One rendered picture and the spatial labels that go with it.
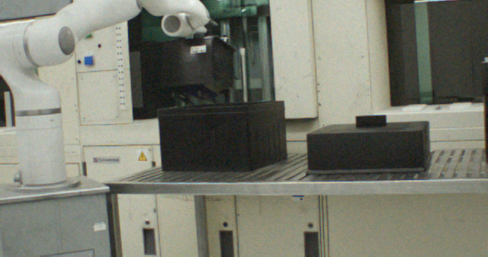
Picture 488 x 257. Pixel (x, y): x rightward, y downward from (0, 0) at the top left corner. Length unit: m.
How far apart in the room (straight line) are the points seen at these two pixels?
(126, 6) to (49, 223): 0.68
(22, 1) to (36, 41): 0.98
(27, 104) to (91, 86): 0.81
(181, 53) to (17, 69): 0.97
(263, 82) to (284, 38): 0.97
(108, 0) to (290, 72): 0.60
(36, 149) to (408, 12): 1.47
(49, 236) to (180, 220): 0.81
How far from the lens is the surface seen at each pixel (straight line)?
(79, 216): 1.76
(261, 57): 3.18
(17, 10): 2.76
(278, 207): 2.33
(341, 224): 2.28
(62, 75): 2.64
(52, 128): 1.80
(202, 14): 2.47
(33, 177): 1.81
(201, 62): 2.63
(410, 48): 2.65
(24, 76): 1.85
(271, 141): 2.00
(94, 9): 2.01
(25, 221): 1.74
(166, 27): 2.49
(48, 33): 1.76
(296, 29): 2.21
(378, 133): 1.72
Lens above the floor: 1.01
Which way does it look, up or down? 3 degrees down
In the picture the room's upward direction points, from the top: 3 degrees counter-clockwise
